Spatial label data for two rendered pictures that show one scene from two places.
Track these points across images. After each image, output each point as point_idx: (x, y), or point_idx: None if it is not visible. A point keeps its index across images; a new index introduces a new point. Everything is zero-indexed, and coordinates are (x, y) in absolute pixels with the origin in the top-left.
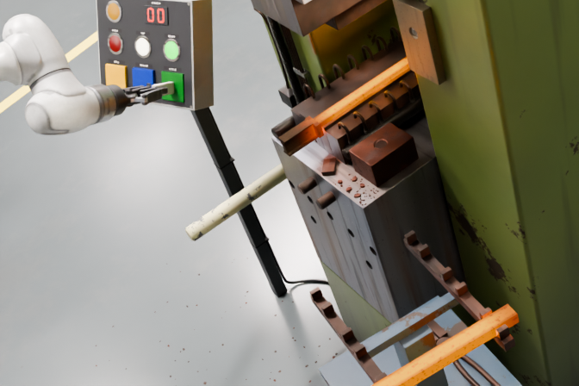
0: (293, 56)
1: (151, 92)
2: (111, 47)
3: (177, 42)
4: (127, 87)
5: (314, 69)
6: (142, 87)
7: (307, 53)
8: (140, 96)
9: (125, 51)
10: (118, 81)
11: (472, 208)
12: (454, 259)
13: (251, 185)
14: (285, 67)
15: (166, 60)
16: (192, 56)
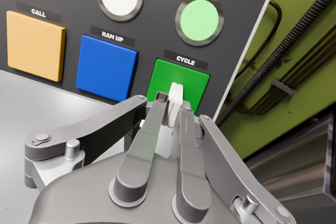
0: (298, 71)
1: (242, 160)
2: None
3: (220, 7)
4: (111, 106)
5: (318, 90)
6: (155, 107)
7: (332, 74)
8: (251, 209)
9: None
10: (40, 54)
11: None
12: None
13: None
14: (260, 76)
15: (176, 40)
16: (247, 46)
